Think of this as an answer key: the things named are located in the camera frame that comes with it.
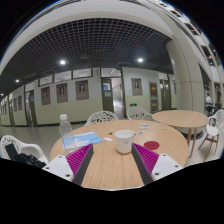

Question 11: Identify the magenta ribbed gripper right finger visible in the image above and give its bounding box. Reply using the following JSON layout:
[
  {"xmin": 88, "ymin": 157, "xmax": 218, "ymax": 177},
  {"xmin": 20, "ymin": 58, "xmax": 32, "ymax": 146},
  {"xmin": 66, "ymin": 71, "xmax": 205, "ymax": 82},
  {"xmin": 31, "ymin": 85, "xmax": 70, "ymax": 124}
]
[{"xmin": 130, "ymin": 142, "xmax": 184, "ymax": 186}]

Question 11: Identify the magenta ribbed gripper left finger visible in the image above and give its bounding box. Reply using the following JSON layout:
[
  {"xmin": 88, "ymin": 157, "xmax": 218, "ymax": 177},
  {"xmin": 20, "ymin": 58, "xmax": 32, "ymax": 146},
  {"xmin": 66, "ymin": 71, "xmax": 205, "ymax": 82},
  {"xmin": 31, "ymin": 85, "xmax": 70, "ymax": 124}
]
[{"xmin": 42, "ymin": 143, "xmax": 95, "ymax": 187}]

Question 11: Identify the clear plastic water bottle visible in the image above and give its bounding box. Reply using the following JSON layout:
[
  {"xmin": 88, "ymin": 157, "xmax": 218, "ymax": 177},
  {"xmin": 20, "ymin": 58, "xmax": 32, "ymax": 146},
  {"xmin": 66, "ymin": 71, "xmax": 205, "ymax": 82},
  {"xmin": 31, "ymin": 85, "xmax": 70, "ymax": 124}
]
[{"xmin": 59, "ymin": 114, "xmax": 76, "ymax": 154}]

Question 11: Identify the round red coaster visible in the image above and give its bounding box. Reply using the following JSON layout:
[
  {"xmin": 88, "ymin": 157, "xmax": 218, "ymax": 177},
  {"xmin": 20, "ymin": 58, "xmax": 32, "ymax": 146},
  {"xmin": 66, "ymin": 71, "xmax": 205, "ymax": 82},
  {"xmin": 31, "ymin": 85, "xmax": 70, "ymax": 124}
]
[{"xmin": 144, "ymin": 141, "xmax": 160, "ymax": 150}]

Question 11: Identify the light blue paper booklet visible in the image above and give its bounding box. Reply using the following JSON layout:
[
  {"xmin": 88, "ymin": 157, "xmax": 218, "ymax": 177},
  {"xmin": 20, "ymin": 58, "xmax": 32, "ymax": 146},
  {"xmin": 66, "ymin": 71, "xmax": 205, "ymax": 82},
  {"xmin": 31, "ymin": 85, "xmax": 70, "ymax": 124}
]
[{"xmin": 62, "ymin": 132, "xmax": 102, "ymax": 149}]

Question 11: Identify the white ceramic mug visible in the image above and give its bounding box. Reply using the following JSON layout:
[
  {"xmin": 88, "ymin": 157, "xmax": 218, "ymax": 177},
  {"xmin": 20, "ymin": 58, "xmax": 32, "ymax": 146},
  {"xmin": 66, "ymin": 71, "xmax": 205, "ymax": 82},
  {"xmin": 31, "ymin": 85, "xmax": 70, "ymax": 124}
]
[{"xmin": 115, "ymin": 130, "xmax": 134, "ymax": 154}]

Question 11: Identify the round wooden table near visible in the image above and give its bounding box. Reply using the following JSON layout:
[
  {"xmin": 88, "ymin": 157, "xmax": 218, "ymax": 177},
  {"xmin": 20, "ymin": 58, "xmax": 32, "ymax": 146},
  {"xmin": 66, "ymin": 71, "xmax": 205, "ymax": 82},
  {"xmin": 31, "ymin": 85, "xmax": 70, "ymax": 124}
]
[{"xmin": 49, "ymin": 119, "xmax": 190, "ymax": 191}]

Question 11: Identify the round wooden table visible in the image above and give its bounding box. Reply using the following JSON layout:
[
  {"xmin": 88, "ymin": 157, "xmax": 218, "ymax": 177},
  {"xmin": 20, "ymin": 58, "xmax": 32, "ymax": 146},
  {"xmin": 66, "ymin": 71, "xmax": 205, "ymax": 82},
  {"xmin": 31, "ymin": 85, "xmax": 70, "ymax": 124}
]
[
  {"xmin": 152, "ymin": 110, "xmax": 208, "ymax": 153},
  {"xmin": 49, "ymin": 119, "xmax": 190, "ymax": 191}
]

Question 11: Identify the small white packet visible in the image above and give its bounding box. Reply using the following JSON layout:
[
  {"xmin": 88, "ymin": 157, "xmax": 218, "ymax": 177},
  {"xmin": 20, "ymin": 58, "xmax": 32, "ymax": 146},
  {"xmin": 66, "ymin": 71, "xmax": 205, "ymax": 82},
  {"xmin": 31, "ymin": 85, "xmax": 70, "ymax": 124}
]
[{"xmin": 140, "ymin": 124, "xmax": 149, "ymax": 129}]

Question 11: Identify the black bag on chair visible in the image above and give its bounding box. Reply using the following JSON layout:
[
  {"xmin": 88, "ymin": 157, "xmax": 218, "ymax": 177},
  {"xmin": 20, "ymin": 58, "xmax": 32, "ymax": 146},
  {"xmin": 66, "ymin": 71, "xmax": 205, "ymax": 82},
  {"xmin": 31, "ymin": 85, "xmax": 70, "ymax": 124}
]
[{"xmin": 5, "ymin": 144, "xmax": 46, "ymax": 168}]

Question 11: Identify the white lattice chair middle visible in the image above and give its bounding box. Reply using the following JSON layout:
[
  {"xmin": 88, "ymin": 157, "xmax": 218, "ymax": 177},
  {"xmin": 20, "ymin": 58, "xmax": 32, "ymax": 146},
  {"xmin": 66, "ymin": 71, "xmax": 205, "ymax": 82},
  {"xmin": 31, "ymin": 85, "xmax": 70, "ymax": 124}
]
[{"xmin": 127, "ymin": 106, "xmax": 151, "ymax": 120}]

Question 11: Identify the white lattice chair behind table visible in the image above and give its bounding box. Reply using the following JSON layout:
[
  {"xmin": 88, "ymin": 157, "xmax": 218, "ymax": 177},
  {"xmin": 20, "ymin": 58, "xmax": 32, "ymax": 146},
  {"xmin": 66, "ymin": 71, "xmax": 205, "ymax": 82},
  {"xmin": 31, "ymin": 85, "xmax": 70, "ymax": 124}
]
[{"xmin": 86, "ymin": 111, "xmax": 118, "ymax": 125}]

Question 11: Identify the round wooden table far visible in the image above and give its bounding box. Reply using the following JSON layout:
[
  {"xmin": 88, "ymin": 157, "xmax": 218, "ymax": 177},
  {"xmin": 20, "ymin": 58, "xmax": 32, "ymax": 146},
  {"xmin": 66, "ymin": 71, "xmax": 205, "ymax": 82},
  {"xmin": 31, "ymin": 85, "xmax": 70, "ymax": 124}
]
[{"xmin": 152, "ymin": 110, "xmax": 208, "ymax": 153}]

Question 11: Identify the framed portrait poster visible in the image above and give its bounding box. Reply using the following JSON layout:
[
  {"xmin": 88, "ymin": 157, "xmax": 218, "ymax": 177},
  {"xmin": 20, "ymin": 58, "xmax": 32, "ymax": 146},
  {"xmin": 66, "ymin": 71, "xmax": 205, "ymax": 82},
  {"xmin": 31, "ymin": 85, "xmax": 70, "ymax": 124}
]
[
  {"xmin": 56, "ymin": 83, "xmax": 68, "ymax": 103},
  {"xmin": 131, "ymin": 78, "xmax": 142, "ymax": 96},
  {"xmin": 41, "ymin": 87, "xmax": 50, "ymax": 105},
  {"xmin": 75, "ymin": 80, "xmax": 89, "ymax": 100}
]

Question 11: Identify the white lattice chair left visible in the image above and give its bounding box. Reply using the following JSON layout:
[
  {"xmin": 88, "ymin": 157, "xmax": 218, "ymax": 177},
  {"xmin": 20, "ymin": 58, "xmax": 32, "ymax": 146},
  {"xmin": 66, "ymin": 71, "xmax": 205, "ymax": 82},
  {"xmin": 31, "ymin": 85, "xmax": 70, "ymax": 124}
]
[{"xmin": 0, "ymin": 135, "xmax": 48, "ymax": 163}]

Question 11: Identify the red notice poster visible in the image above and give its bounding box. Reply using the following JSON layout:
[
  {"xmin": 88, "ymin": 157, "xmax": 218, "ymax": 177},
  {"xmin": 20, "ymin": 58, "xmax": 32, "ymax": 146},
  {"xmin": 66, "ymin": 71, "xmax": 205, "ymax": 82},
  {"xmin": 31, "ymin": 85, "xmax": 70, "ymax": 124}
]
[{"xmin": 149, "ymin": 83, "xmax": 157, "ymax": 97}]

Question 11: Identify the white chair right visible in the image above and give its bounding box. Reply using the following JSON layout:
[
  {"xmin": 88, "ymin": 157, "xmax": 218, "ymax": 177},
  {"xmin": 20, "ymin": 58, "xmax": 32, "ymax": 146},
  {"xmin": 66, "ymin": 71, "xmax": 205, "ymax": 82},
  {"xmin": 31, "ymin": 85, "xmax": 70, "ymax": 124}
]
[{"xmin": 202, "ymin": 109, "xmax": 224, "ymax": 155}]

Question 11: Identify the person in white shirt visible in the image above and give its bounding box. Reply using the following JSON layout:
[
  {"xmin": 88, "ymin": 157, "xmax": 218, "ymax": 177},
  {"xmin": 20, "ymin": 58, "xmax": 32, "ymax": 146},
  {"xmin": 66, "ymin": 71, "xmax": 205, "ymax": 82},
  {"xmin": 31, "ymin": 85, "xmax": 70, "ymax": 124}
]
[{"xmin": 206, "ymin": 92, "xmax": 213, "ymax": 115}]

